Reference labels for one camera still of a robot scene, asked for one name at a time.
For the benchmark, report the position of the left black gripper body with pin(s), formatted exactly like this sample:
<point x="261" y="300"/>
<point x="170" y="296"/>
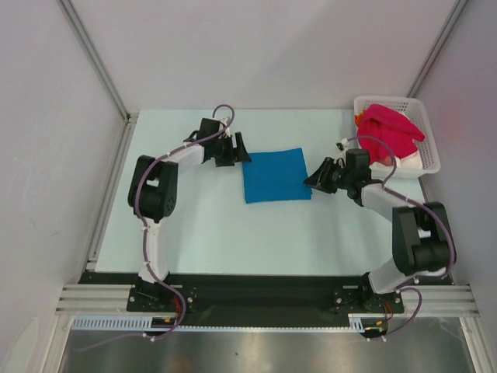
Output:
<point x="224" y="154"/>

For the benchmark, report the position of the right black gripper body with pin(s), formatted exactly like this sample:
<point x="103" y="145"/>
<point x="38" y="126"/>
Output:
<point x="333" y="176"/>

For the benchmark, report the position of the blue t shirt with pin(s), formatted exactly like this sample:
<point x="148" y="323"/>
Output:
<point x="275" y="176"/>

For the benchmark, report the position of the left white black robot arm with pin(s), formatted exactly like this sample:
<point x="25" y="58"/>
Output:
<point x="154" y="187"/>

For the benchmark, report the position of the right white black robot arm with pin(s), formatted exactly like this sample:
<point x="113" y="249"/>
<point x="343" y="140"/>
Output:
<point x="421" y="242"/>

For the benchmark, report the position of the white t shirt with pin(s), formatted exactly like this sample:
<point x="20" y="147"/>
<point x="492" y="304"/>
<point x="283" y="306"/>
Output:
<point x="412" y="161"/>

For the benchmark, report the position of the pink t shirt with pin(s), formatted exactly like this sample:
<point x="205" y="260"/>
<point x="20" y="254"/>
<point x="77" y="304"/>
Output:
<point x="392" y="128"/>

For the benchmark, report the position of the white plastic basket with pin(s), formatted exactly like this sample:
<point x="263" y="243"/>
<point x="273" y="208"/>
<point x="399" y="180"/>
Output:
<point x="415" y="111"/>

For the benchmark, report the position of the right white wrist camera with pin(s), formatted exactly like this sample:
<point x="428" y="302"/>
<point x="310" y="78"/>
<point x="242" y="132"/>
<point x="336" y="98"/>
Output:
<point x="343" y="145"/>

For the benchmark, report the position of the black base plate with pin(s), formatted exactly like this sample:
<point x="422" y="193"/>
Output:
<point x="204" y="298"/>

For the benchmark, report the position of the white slotted cable duct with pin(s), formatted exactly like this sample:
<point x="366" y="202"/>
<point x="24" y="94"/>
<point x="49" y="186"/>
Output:
<point x="332" y="323"/>

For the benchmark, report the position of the aluminium frame rail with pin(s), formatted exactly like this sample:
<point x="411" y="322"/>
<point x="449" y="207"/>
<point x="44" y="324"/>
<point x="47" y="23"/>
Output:
<point x="111" y="299"/>

